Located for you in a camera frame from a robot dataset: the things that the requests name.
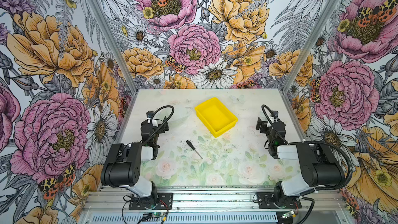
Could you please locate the black handled screwdriver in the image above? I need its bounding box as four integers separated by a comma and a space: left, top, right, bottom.
186, 140, 203, 159

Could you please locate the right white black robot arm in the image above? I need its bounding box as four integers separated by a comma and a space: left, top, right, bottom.
256, 117, 352, 208

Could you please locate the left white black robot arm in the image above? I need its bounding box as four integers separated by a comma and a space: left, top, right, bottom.
100, 106, 174, 211

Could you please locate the yellow plastic bin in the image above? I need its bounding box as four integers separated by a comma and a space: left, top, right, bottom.
195, 97, 238, 138

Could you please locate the left aluminium corner post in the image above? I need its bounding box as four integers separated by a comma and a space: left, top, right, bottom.
86, 0, 138, 96

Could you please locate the aluminium corner post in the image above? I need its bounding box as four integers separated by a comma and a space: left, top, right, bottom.
86, 0, 138, 96
282, 0, 341, 93

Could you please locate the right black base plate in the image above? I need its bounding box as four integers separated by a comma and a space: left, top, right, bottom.
256, 192, 302, 209

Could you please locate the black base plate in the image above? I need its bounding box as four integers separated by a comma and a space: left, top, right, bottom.
129, 193, 174, 211
256, 192, 302, 209

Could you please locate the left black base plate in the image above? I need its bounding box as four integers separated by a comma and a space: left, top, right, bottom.
129, 193, 174, 211

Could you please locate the aluminium mounting rail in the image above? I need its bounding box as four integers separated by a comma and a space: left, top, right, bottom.
83, 186, 345, 214

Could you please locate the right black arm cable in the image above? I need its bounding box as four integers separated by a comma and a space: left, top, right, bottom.
261, 104, 353, 191

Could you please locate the white vented cable duct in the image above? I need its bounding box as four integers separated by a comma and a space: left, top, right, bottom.
85, 212, 278, 224

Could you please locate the right aluminium corner post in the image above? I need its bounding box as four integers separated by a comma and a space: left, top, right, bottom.
282, 0, 341, 93

